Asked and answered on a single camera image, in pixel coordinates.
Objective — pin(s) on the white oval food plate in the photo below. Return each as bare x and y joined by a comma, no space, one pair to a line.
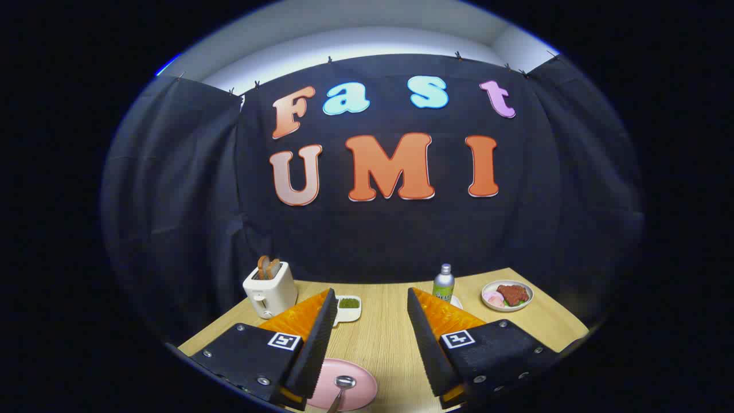
519,307

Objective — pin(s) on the pink ham slices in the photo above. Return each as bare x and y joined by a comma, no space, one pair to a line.
492,298

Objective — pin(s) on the white divided dish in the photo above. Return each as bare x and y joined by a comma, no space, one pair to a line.
350,314

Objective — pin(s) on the green soda bottle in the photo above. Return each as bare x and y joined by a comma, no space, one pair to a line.
443,287

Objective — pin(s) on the white toaster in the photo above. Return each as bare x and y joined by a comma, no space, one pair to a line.
275,289

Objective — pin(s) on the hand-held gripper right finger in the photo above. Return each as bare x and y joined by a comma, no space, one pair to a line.
427,344

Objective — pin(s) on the brown meat piece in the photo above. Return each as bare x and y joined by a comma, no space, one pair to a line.
513,294

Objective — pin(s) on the white square coaster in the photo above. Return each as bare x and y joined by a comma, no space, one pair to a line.
457,302

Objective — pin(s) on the pile of green beans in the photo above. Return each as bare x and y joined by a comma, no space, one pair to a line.
348,303

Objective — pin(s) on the pink round plate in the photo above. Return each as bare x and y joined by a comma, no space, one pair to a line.
364,384

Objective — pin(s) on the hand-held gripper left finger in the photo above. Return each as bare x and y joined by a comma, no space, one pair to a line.
312,350

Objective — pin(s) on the brown toast slice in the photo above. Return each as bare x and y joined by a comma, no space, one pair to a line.
273,268
262,268

